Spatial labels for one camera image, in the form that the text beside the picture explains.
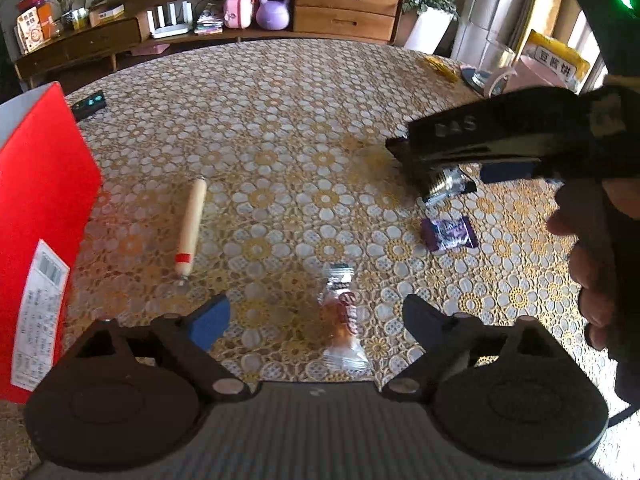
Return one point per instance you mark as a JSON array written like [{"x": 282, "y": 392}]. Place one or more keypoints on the pink toy case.
[{"x": 239, "y": 10}]

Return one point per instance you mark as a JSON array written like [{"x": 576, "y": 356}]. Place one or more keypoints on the pink mug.
[{"x": 535, "y": 75}]

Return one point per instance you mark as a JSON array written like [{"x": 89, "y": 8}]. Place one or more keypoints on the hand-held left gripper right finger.
[{"x": 425, "y": 320}]

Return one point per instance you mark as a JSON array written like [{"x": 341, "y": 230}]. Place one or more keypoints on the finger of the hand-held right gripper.
[
  {"x": 510, "y": 170},
  {"x": 475, "y": 130}
]

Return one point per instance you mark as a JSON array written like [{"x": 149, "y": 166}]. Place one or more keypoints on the purple kettlebell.
[{"x": 273, "y": 10}]

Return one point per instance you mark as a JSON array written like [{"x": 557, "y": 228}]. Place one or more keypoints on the dark round coaster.
[{"x": 472, "y": 80}]

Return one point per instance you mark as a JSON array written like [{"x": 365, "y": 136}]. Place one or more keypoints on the purple candy wrapper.
[{"x": 447, "y": 234}]

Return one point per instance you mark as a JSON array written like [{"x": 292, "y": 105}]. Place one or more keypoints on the white planter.
[{"x": 427, "y": 30}]

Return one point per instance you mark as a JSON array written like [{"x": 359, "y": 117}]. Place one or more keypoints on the small cardboard box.
[{"x": 106, "y": 15}]

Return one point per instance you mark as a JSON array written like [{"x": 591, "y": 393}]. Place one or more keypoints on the person's right hand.
[{"x": 592, "y": 260}]

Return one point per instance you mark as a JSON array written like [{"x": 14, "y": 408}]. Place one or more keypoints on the stack of magazines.
[{"x": 209, "y": 22}]

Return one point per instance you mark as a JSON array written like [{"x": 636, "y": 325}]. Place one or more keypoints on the wooden sideboard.
[{"x": 345, "y": 7}]

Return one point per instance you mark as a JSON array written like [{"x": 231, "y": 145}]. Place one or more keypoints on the clear amber snack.
[{"x": 342, "y": 310}]

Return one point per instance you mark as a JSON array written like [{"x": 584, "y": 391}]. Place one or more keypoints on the white router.
[{"x": 171, "y": 22}]

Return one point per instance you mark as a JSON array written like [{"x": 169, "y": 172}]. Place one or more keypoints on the orange white snack boxes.
[{"x": 35, "y": 22}]

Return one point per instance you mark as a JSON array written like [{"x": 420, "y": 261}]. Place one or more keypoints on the small yellow wrapper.
[{"x": 442, "y": 69}]

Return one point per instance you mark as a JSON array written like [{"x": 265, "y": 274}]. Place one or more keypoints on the clear drinking glass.
[{"x": 495, "y": 67}]

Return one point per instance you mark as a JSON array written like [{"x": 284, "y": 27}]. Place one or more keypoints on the pink flat box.
[{"x": 151, "y": 49}]

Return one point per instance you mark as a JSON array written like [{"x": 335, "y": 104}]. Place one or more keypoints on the red cardboard box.
[{"x": 40, "y": 200}]

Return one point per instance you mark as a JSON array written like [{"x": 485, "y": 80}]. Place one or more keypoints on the black remote control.
[{"x": 89, "y": 105}]

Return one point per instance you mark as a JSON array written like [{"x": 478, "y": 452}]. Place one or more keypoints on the yellow food bag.
[{"x": 557, "y": 57}]

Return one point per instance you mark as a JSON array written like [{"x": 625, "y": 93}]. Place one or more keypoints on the white standing air conditioner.
[{"x": 487, "y": 0}]

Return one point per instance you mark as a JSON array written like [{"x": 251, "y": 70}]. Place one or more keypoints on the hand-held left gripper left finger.
[{"x": 210, "y": 321}]

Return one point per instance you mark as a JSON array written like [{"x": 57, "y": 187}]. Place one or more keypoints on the dark green snack packet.
[{"x": 447, "y": 185}]

